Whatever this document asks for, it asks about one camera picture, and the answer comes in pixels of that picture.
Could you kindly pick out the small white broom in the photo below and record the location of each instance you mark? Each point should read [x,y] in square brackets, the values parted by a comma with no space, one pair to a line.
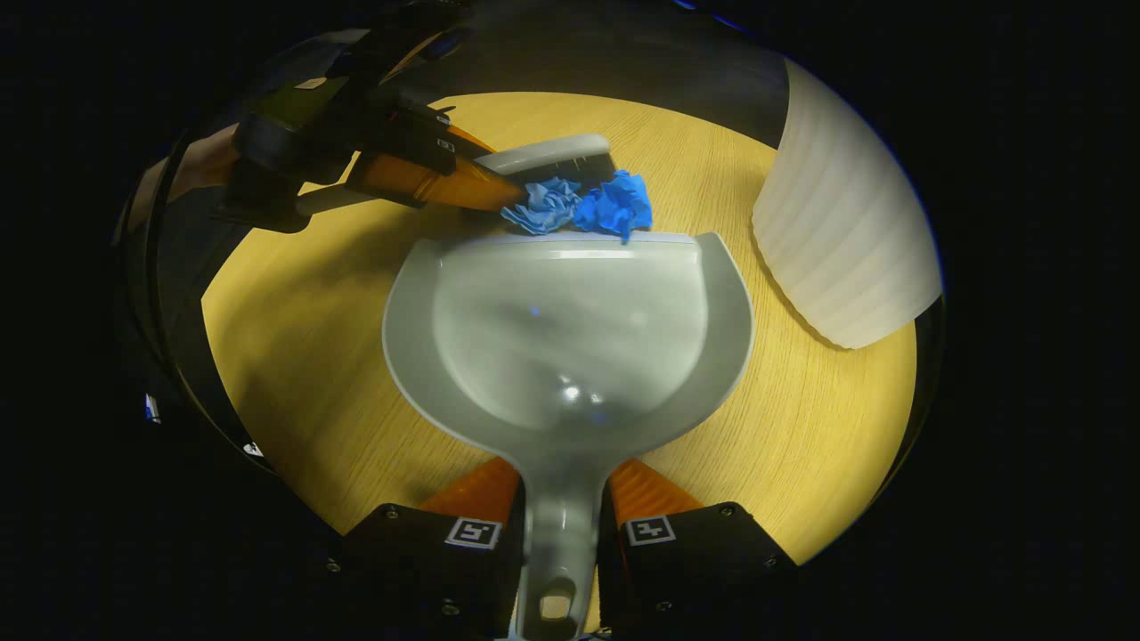
[543,153]

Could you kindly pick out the wooden desktop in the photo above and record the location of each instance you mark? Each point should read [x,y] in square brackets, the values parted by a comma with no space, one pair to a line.
[303,356]

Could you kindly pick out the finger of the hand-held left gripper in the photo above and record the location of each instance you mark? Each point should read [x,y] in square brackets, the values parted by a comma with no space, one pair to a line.
[419,151]
[423,116]

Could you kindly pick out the white ribbed garbage bin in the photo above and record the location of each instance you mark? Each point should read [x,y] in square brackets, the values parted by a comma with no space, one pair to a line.
[846,231]

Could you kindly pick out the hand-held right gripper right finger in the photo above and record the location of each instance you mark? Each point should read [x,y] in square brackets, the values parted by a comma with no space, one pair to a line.
[695,570]

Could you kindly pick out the light blue paper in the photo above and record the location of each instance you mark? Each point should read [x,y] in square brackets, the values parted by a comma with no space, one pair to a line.
[543,206]

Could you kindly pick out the black backdrop cloth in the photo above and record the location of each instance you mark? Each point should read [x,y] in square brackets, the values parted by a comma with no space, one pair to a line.
[641,62]

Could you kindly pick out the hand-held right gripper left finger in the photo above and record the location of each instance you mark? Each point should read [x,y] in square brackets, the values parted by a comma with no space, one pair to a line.
[419,570]

